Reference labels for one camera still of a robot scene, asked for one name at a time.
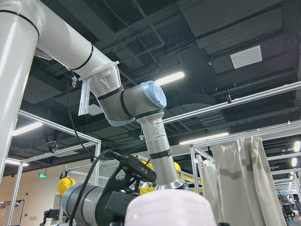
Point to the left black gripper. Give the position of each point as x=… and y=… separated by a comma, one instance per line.
x=112, y=208

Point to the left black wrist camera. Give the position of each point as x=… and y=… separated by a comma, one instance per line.
x=134, y=168

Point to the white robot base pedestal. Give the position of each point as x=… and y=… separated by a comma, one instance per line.
x=29, y=28

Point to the beige hanging curtain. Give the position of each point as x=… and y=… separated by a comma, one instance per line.
x=239, y=186

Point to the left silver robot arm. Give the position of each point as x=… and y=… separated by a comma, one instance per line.
x=91, y=205

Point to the pink plastic cup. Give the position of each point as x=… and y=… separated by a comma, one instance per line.
x=169, y=208

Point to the overhead aluminium frame rail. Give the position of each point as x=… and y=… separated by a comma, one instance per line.
x=235, y=102

